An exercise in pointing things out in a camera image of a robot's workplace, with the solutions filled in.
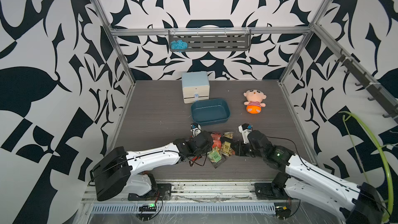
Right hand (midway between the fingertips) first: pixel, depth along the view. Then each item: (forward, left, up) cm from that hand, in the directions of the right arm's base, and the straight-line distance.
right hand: (228, 144), depth 78 cm
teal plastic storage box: (+27, +7, -11) cm, 30 cm away
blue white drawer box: (+35, +16, +5) cm, 39 cm away
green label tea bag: (-3, +7, -8) cm, 11 cm away
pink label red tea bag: (+6, +4, -8) cm, 11 cm away
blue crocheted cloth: (+50, +26, +24) cm, 61 cm away
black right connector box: (-27, -23, -13) cm, 38 cm away
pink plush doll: (+32, -21, -4) cm, 39 cm away
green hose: (+5, -52, +19) cm, 55 cm away
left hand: (+3, +10, -2) cm, 10 cm away
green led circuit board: (-25, +37, -12) cm, 46 cm away
